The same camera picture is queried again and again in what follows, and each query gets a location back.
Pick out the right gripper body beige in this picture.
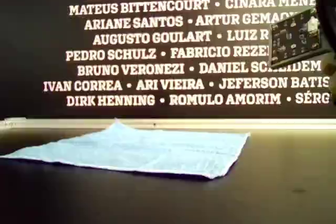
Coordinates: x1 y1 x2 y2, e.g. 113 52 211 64
323 50 336 106

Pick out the light blue cloth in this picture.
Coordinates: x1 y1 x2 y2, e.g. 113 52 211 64
0 119 251 182

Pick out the black banner with white names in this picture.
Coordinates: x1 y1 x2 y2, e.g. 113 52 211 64
0 0 336 119

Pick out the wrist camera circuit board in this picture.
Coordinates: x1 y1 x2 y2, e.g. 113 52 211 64
269 6 332 69

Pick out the aluminium table frame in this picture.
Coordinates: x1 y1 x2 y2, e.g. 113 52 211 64
0 117 336 131

